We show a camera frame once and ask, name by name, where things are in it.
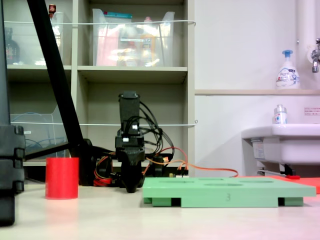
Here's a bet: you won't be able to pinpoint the beige wall ledge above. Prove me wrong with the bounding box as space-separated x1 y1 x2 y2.
194 89 320 96

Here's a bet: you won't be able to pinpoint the white sink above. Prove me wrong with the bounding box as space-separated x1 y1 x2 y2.
240 123 320 176

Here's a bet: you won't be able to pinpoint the circuit board with wires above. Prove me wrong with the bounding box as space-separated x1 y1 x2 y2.
168 171 190 179

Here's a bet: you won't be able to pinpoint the white pump soap bottle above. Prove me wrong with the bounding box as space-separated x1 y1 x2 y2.
275 49 301 90

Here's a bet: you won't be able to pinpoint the dark upright post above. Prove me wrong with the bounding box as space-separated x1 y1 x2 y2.
0 0 12 126

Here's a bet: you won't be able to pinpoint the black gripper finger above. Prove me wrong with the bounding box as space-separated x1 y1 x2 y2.
120 159 146 194

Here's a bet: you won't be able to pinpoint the dark glass bottle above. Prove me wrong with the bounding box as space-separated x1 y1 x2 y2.
4 26 21 65

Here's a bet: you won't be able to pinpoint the clear plastic bin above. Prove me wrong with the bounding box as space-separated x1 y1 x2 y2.
3 11 65 66

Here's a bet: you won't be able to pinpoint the black arm wires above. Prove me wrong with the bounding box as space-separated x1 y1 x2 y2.
138 100 176 161

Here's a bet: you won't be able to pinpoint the red flat mat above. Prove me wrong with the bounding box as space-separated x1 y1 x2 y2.
237 174 320 195

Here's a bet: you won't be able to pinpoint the metal faucet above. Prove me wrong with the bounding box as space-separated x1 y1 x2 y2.
309 38 320 74

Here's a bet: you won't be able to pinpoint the beige shelf unit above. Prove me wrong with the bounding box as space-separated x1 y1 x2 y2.
2 0 196 185

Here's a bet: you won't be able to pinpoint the orange cable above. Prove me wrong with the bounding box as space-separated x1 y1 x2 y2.
144 146 240 179

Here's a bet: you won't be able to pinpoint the notched black stack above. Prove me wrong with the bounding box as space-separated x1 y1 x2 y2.
0 124 26 227

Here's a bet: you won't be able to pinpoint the small clear sanitizer bottle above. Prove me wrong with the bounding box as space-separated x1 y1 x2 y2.
272 104 288 125

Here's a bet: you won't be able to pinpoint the red and orange wire bundle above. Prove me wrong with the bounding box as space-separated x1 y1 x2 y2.
93 155 118 187

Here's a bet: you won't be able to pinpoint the red cylinder block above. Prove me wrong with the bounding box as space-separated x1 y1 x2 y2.
45 157 80 200

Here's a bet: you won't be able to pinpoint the green shape sorter board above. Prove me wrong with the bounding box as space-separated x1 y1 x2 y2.
142 176 317 209

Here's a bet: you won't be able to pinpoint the clear bin with blue cable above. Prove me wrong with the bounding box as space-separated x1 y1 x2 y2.
9 104 70 162

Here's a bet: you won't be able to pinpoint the clear bin with packages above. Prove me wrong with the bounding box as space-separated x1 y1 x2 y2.
91 8 176 68

